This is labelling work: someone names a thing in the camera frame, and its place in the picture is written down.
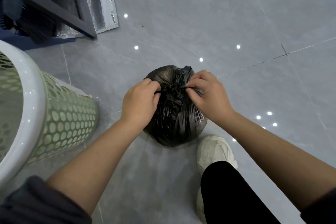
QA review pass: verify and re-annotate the person's dark sleeve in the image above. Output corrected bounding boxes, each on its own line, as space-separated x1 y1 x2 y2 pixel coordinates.
300 188 336 224
0 176 92 224

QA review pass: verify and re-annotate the black broom brush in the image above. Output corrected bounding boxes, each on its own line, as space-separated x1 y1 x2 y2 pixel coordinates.
0 3 57 43

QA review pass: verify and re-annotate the person's right forearm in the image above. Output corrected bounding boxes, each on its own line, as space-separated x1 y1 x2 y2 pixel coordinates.
219 112 336 211

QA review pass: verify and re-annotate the person's left forearm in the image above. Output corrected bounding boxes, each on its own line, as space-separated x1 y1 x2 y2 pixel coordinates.
46 119 143 216

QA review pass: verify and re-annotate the person's dark left sleeve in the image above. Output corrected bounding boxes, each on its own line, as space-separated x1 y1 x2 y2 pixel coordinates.
0 176 92 224

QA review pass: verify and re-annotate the silver foil pad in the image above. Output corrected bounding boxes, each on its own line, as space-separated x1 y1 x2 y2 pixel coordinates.
56 0 119 39

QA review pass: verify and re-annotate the person's dark right sleeve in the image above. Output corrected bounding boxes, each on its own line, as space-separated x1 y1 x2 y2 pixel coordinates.
300 188 336 224

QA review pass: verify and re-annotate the person's right hand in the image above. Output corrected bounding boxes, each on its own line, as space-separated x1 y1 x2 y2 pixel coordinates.
185 70 236 129

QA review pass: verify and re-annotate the dark metal frame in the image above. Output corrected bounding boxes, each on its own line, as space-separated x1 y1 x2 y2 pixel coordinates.
0 0 97 40

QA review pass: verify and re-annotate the person's left hand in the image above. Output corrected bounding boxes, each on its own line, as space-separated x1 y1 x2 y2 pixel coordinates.
120 78 162 130

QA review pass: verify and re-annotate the person's black trouser leg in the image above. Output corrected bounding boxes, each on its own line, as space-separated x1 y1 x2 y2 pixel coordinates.
201 161 281 224

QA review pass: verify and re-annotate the black garbage bag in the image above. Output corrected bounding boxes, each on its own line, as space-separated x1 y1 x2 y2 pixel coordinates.
143 65 208 148

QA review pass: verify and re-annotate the green perforated waste basket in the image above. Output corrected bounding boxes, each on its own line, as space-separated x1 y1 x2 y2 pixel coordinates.
0 40 100 187

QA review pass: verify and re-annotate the white sneaker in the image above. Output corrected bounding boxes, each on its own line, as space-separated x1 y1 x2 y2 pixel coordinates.
196 135 238 224

